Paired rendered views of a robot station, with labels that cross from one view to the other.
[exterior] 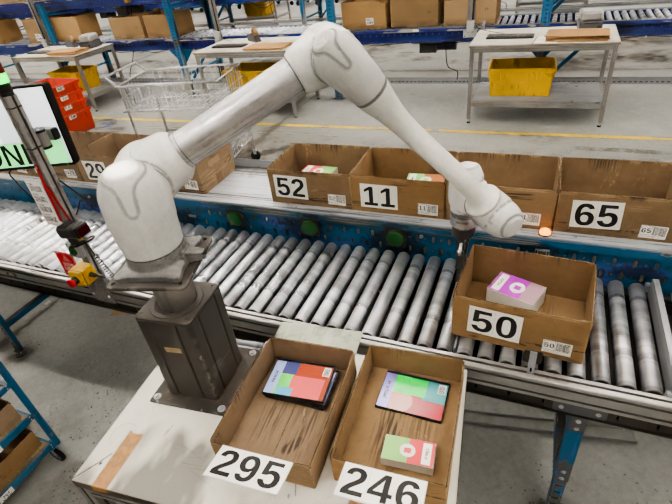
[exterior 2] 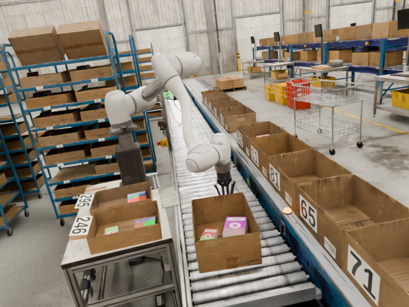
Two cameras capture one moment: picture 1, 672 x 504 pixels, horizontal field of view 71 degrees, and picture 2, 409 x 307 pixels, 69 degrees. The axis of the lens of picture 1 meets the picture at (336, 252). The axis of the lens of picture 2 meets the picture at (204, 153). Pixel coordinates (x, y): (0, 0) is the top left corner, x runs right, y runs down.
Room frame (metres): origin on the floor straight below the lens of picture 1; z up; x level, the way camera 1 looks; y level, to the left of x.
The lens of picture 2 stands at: (0.42, -1.66, 1.70)
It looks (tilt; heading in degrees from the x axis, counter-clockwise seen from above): 19 degrees down; 59
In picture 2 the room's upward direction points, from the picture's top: 8 degrees counter-clockwise
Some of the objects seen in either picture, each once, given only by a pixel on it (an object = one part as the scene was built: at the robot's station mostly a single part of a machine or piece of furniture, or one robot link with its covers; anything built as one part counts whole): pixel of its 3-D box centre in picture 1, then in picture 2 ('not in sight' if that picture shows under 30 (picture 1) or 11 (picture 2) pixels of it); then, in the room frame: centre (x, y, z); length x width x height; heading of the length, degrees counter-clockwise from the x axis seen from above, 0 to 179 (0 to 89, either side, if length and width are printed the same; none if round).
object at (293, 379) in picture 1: (299, 380); (137, 199); (0.96, 0.16, 0.79); 0.19 x 0.14 x 0.02; 70
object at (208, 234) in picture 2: not in sight; (208, 239); (1.07, -0.53, 0.77); 0.13 x 0.07 x 0.04; 40
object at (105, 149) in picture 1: (124, 159); (229, 111); (2.50, 1.08, 0.96); 0.39 x 0.29 x 0.17; 64
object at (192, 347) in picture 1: (193, 339); (131, 166); (1.06, 0.46, 0.91); 0.26 x 0.26 x 0.33; 69
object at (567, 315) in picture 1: (522, 299); (223, 228); (1.13, -0.58, 0.83); 0.39 x 0.29 x 0.17; 60
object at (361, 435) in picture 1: (402, 416); (126, 225); (0.78, -0.12, 0.80); 0.38 x 0.28 x 0.10; 158
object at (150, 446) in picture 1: (281, 424); (121, 208); (0.85, 0.22, 0.74); 1.00 x 0.58 x 0.03; 69
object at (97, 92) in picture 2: not in sight; (98, 92); (1.24, 1.62, 1.39); 0.40 x 0.30 x 0.10; 153
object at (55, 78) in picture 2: not in sight; (47, 79); (0.81, 1.83, 1.59); 0.40 x 0.30 x 0.10; 152
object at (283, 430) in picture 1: (289, 403); (123, 201); (0.87, 0.19, 0.80); 0.38 x 0.28 x 0.10; 158
